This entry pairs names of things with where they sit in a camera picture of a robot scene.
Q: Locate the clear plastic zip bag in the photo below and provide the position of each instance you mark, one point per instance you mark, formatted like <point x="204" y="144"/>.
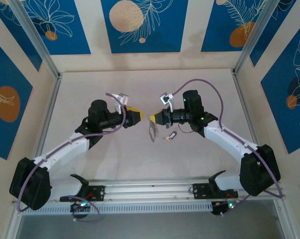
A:
<point x="153" y="132"/>

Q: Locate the key with black tag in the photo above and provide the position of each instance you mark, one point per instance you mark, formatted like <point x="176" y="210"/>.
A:
<point x="172" y="134"/>

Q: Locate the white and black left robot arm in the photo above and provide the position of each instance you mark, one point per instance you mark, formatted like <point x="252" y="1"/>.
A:
<point x="65" y="149"/>

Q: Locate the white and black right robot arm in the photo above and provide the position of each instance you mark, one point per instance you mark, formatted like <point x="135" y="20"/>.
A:
<point x="227" y="139"/>

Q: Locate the black electronics board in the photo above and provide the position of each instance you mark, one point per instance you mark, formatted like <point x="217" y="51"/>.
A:
<point x="77" y="207"/>
<point x="218" y="207"/>

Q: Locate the grey metal plate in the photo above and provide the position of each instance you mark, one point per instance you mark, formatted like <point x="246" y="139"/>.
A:
<point x="150" y="229"/>

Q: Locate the aluminium side rail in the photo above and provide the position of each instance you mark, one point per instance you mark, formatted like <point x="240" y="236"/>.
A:
<point x="242" y="99"/>
<point x="50" y="104"/>

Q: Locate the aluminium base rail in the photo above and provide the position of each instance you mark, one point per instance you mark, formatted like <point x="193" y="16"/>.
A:
<point x="150" y="191"/>

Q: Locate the aluminium frame post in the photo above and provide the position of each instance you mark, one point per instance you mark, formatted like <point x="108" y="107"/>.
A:
<point x="257" y="37"/>
<point x="37" y="37"/>

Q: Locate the aluminium frame bar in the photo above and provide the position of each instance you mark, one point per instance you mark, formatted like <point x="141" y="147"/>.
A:
<point x="13" y="226"/>
<point x="285" y="221"/>

